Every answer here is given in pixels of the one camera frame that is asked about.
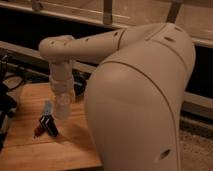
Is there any black round bowl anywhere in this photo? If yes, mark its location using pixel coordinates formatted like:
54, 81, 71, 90
74, 76, 87, 97

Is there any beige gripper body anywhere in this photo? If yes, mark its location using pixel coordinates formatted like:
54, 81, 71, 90
49, 61, 74, 95

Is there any blue eraser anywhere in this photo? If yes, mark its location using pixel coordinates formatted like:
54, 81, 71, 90
43, 101, 53, 116

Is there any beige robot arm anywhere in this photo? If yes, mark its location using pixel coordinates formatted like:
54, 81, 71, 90
39, 23, 196, 171

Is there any metal window frame rail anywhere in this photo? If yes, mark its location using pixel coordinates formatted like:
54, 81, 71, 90
0, 0, 213, 47

